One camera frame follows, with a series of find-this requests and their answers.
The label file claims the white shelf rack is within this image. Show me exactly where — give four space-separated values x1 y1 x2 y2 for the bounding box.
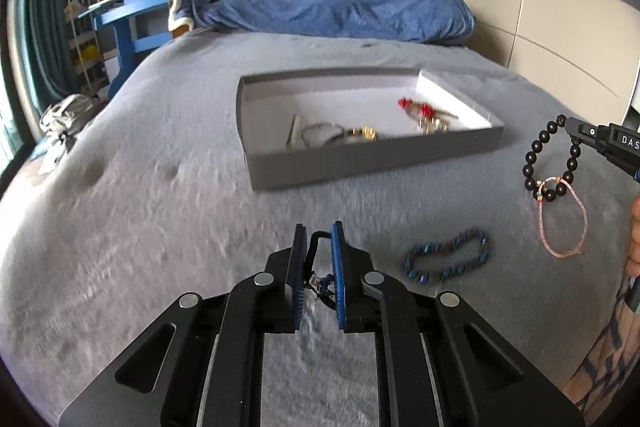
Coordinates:
64 0 112 94

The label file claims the large black bead bracelet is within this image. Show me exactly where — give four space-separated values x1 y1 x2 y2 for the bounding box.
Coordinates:
522 119 584 202

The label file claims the pink string bracelet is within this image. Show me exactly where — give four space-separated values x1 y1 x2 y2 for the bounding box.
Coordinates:
534 177 589 259

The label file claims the blue duvet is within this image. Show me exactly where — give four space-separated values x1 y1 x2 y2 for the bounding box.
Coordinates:
169 0 476 46

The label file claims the teal curtain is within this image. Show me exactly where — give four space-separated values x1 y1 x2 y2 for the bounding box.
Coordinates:
9 0 82 108

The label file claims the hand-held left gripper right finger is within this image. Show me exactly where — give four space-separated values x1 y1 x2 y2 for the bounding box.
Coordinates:
329 221 586 427

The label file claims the person's right hand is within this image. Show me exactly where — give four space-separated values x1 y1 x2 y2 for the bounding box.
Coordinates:
628 194 640 279

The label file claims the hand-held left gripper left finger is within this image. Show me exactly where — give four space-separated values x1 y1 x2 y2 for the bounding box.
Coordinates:
57 223 308 427

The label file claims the grey fleece bed blanket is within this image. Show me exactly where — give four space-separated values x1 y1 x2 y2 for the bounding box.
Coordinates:
0 29 640 427

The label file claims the black cord bracelet gold charm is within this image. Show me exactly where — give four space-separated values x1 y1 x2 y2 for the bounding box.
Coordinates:
300 121 381 146

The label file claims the person's patterned trouser leg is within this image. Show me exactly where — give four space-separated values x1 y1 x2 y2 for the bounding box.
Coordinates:
562 277 640 427

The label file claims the plain black cord bracelet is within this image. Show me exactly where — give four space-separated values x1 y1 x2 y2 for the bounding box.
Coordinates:
305 231 338 309

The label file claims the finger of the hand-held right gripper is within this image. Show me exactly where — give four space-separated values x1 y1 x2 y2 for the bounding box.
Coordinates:
556 114 610 152

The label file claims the red bead bracelet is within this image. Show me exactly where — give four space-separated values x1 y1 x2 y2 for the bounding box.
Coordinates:
397 96 459 136

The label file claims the blue braided bracelet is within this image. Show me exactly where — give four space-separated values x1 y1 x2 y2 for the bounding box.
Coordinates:
402 229 491 284

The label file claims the blue desk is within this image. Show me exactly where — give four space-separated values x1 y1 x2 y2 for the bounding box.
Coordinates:
77 0 177 80

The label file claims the grey shallow cardboard box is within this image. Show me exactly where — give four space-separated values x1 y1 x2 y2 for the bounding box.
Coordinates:
235 67 505 192

